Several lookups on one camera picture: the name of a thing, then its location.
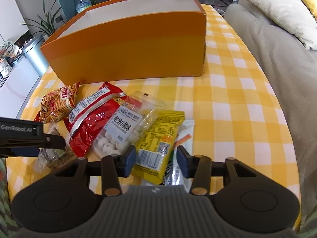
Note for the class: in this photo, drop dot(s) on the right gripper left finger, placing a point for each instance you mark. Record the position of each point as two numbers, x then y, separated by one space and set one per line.
113 167

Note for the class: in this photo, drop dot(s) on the orange cardboard box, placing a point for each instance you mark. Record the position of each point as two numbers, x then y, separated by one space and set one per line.
129 39

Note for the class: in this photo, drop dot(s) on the potted green plant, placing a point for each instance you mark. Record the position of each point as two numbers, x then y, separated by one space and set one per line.
45 25

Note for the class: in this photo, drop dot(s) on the clear bag white balls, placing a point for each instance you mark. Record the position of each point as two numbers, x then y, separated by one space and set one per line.
128 124

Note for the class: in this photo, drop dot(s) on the silver trash can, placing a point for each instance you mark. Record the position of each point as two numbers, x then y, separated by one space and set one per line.
34 54

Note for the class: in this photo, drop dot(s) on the clear bag mixed nuts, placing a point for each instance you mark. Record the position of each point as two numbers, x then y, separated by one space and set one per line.
52 159

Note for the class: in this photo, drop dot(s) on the blue water bottle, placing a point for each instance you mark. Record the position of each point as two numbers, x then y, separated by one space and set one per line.
82 5

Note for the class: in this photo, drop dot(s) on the cream pillow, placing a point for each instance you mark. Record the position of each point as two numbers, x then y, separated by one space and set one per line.
293 16

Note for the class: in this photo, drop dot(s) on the yellow snack packet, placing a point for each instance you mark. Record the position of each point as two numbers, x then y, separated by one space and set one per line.
154 149

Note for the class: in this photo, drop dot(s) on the white green sausage packet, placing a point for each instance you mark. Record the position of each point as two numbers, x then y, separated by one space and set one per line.
173 175

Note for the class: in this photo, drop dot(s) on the grey sofa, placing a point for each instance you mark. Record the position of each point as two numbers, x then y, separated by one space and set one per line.
291 71

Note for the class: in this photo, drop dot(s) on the white low cabinet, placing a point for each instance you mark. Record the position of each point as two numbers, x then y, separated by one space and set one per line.
17 87

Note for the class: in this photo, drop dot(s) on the red fries snack bag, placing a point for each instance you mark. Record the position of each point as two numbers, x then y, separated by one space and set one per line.
57 104

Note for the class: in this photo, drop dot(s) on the red silver snack bag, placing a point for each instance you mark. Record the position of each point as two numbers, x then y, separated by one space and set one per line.
89 116

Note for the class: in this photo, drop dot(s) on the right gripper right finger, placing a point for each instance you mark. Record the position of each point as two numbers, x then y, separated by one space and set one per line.
198 168

